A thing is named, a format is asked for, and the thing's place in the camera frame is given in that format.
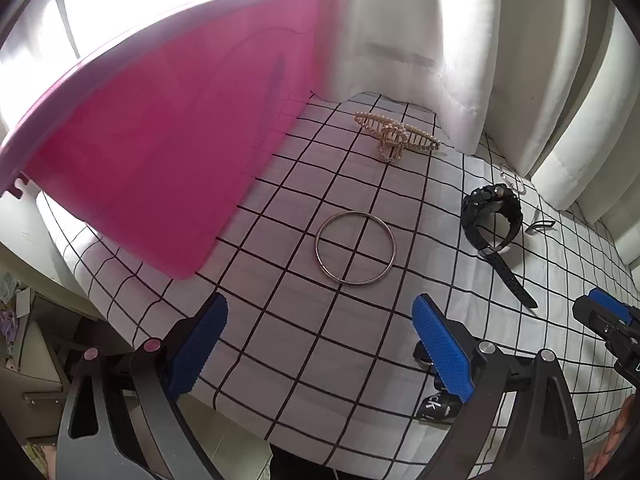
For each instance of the black white-print hair bow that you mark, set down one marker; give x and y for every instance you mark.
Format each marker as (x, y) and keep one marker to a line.
(434, 406)

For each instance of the thin black hair clip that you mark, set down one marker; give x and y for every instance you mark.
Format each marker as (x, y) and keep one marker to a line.
(537, 226)

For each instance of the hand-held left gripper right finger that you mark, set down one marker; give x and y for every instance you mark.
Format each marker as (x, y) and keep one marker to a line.
(442, 355)

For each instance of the silver metal bangle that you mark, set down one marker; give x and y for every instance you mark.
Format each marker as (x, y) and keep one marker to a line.
(317, 255)

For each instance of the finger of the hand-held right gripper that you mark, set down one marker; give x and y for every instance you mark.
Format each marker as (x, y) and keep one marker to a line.
(607, 306)

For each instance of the black wrist watch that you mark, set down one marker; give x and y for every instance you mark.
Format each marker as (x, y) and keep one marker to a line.
(492, 197)

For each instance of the black-checked white tablecloth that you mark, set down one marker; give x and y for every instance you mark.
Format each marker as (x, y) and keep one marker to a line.
(300, 360)

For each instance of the pink plastic bin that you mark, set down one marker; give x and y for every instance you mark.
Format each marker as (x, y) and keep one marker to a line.
(175, 150)

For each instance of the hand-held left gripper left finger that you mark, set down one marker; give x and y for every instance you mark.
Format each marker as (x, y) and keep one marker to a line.
(196, 352)

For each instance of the small silver clip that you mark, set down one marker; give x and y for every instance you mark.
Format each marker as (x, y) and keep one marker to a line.
(520, 183)

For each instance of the paper clutter pile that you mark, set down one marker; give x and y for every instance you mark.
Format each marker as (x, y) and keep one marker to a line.
(15, 297)

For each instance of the gold pearl hair claw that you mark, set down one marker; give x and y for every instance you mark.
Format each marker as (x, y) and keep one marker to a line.
(392, 135)

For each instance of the white curtain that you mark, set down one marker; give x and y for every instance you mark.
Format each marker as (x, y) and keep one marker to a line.
(425, 25)

